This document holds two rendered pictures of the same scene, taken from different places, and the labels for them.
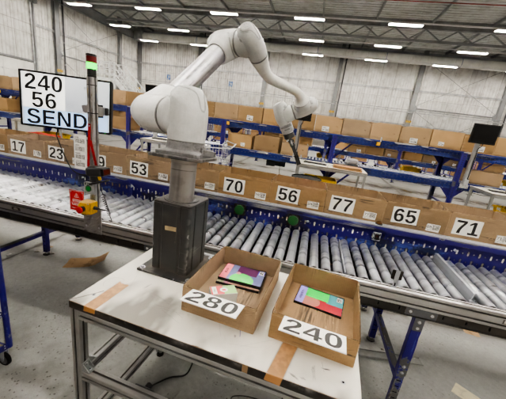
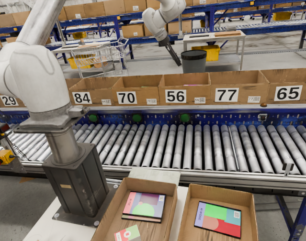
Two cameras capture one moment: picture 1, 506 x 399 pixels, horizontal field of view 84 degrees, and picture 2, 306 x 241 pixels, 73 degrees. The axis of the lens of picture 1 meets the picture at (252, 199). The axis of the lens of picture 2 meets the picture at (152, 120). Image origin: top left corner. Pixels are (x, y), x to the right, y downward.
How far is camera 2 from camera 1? 49 cm
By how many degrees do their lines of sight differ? 15
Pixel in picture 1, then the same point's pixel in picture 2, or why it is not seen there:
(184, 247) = (84, 198)
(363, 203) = (246, 90)
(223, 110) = (112, 7)
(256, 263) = (155, 187)
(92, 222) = (15, 166)
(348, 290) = (243, 200)
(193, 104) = (36, 71)
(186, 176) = (61, 139)
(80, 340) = not seen: outside the picture
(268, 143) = not seen: hidden behind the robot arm
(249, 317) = not seen: outside the picture
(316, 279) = (212, 194)
